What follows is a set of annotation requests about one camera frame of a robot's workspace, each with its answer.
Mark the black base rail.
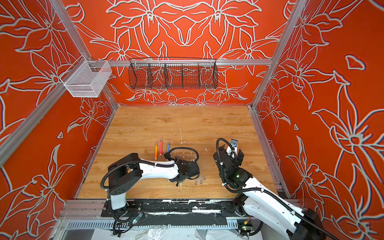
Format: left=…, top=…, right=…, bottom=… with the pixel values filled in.
left=100, top=198, right=262, bottom=219

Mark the black wire basket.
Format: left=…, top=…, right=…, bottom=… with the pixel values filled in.
left=128, top=58, right=219, bottom=90

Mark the pink marker pen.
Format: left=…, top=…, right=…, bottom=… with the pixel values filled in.
left=159, top=138, right=163, bottom=156

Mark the blue marker pen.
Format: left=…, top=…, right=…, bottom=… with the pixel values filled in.
left=166, top=140, right=171, bottom=153

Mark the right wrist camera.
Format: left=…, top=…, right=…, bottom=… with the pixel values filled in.
left=230, top=139, right=239, bottom=151

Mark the orange marker pen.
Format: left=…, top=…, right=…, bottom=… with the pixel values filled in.
left=155, top=141, right=159, bottom=160

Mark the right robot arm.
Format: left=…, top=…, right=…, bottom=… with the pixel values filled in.
left=213, top=138, right=336, bottom=240

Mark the clear plastic bin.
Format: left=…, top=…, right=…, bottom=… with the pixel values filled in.
left=61, top=61, right=112, bottom=98

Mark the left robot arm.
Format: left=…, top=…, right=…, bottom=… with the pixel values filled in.
left=100, top=147, right=200, bottom=211

